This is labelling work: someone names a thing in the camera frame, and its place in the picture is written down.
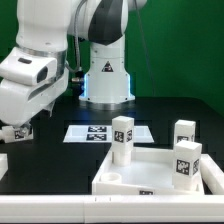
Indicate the white left obstacle block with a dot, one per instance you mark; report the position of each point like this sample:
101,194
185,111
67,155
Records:
3,165

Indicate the white marker base plate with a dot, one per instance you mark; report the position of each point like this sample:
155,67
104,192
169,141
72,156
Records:
100,133

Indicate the white right obstacle rail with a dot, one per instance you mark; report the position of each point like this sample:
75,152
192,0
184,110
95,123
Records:
212,175

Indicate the white front obstacle rail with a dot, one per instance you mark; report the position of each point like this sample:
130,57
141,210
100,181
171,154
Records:
109,209

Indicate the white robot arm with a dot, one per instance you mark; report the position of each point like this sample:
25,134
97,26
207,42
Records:
56,28

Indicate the white square table top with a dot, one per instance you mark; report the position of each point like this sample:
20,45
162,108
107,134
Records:
149,173

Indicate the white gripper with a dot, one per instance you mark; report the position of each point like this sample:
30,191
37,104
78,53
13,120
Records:
19,103

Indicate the white obstacle rail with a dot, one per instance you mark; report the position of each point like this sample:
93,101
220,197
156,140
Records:
109,209
212,175

